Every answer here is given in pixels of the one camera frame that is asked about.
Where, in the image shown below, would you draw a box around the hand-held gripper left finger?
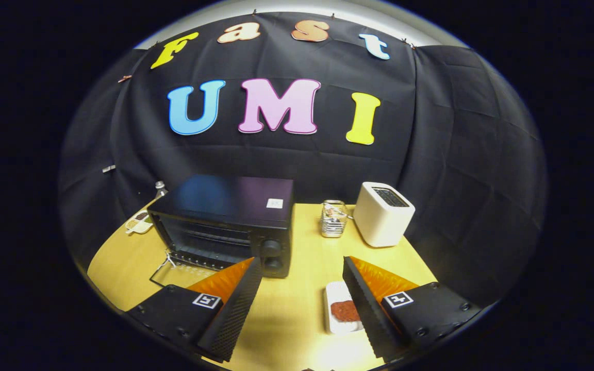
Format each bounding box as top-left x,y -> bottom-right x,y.
124,257 -> 264,363

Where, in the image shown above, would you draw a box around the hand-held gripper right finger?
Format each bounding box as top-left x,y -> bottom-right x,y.
342,256 -> 483,363

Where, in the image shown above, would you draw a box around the reddish brown meat piece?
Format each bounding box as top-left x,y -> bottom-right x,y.
331,300 -> 361,323

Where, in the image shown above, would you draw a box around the black toaster oven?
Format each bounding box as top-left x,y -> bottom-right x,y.
146,174 -> 295,289

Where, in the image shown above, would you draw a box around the white toaster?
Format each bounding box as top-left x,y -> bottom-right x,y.
353,181 -> 416,248

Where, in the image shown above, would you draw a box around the white rectangular plate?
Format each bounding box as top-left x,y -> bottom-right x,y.
325,281 -> 365,335

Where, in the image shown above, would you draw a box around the white divided spice dish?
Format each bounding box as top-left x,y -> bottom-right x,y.
125,210 -> 154,235

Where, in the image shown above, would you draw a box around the black backdrop cloth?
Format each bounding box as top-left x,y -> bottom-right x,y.
59,11 -> 548,305

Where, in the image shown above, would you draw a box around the white cord loop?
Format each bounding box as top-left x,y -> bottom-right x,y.
157,250 -> 177,274

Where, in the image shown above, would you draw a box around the metal wire basket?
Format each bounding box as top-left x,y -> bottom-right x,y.
320,200 -> 349,238

